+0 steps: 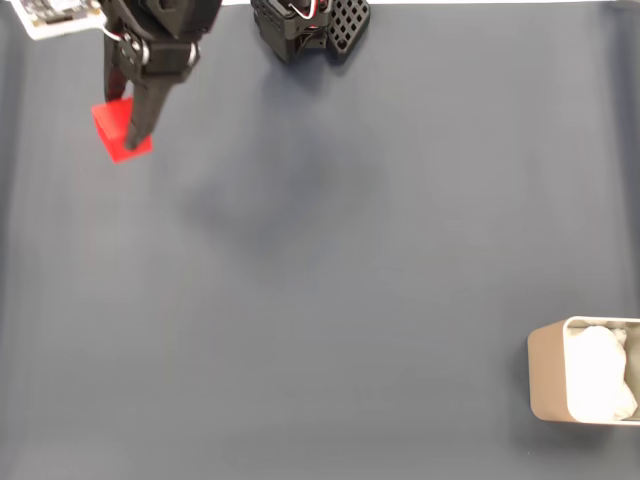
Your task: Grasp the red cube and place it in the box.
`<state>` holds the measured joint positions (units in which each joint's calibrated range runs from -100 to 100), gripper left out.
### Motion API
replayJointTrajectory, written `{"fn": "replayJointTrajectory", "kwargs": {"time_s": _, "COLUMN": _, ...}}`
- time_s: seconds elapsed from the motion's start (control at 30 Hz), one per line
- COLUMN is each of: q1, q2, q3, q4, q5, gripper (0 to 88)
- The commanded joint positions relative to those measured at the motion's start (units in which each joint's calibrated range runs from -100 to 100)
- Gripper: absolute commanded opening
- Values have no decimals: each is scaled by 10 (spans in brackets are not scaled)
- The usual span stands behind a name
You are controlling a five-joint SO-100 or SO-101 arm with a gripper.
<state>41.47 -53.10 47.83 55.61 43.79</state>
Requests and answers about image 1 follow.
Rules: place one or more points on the red cube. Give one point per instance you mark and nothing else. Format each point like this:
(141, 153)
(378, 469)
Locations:
(112, 122)

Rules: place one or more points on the beige box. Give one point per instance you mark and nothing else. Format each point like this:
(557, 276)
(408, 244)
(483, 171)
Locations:
(547, 370)

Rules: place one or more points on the blue grey table mat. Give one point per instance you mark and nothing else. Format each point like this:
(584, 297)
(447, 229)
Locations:
(300, 300)

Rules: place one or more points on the white crumpled tissue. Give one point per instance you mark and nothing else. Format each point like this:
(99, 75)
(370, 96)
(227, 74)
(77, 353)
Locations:
(597, 370)

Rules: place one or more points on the white camera board mount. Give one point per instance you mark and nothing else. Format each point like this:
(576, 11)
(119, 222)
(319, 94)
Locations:
(55, 22)

